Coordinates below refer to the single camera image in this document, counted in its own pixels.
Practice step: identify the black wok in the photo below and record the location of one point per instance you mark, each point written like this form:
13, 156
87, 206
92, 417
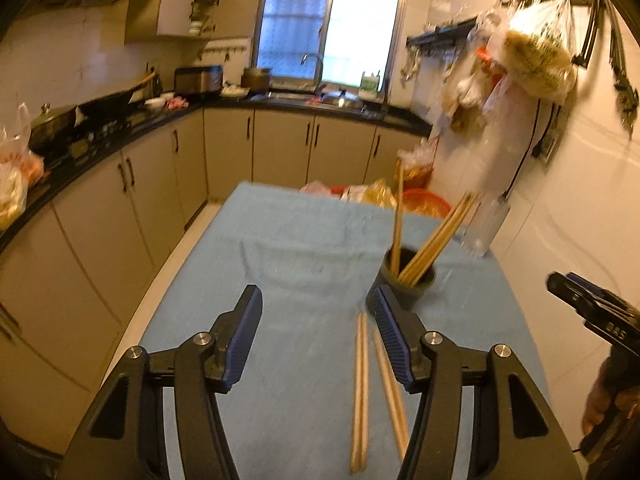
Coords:
110, 104

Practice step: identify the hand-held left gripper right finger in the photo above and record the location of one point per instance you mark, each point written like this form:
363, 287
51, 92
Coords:
392, 340

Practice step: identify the bundle of thin bamboo chopsticks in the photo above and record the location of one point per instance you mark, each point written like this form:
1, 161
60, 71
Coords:
440, 240

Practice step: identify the hanging plastic bags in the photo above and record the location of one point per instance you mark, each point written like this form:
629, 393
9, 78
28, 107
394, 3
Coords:
475, 85

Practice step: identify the plastic bag of dried noodles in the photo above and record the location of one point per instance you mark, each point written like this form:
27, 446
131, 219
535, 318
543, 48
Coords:
535, 60

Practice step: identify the stacked white bowls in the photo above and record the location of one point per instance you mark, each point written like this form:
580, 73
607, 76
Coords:
199, 22

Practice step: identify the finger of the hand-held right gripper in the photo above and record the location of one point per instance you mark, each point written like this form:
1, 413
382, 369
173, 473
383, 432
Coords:
565, 280
580, 306

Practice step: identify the thick wooden chopstick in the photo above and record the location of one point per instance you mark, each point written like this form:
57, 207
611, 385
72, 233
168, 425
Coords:
360, 385
392, 410

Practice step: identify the clear plastic bag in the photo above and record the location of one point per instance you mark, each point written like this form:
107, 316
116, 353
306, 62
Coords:
420, 165

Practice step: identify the blue tablecloth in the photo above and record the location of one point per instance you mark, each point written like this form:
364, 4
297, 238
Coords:
300, 270

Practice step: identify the lidded dark pot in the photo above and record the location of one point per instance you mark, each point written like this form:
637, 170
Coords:
52, 127

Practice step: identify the black wall shelf rack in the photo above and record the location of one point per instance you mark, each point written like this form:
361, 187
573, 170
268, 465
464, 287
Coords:
440, 32

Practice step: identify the green detergent bottle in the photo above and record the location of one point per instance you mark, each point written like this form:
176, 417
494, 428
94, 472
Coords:
370, 87

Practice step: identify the gas stove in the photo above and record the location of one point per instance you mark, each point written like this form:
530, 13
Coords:
110, 122

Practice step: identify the open shelf wall cabinet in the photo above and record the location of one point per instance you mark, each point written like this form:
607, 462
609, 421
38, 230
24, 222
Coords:
170, 10

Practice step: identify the wall socket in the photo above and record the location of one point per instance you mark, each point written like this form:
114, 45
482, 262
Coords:
550, 142

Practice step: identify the white dish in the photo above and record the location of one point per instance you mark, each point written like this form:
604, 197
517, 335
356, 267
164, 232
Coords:
234, 91

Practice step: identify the kitchen window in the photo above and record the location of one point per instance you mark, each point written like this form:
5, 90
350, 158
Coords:
300, 20

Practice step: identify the person's right hand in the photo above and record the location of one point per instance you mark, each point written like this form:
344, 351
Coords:
600, 395

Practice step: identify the white bowl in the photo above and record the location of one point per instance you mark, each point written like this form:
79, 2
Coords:
155, 104

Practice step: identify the dark grey utensil holder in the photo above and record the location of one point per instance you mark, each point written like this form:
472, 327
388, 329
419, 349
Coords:
415, 295

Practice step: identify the steel pot lid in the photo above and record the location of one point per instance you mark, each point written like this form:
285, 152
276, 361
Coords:
342, 100

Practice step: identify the chrome faucet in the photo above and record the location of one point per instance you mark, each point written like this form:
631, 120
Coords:
322, 75

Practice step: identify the pink cloth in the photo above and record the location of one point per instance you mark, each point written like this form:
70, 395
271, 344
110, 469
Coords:
175, 102

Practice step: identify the black countertop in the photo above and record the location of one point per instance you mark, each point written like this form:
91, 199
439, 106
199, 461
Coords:
390, 117

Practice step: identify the black hanging tool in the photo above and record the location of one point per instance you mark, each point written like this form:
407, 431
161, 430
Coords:
622, 75

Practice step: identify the red basket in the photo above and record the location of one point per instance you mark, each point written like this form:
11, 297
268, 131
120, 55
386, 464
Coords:
425, 202

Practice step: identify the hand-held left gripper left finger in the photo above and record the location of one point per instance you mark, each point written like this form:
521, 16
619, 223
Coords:
245, 340

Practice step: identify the yellow snack bag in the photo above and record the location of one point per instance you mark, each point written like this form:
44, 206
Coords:
372, 195

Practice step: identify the white red plastic bag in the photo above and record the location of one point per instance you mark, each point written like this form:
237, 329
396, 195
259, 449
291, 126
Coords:
27, 155

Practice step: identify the brown cooking pot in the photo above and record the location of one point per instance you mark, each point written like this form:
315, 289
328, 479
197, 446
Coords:
256, 80

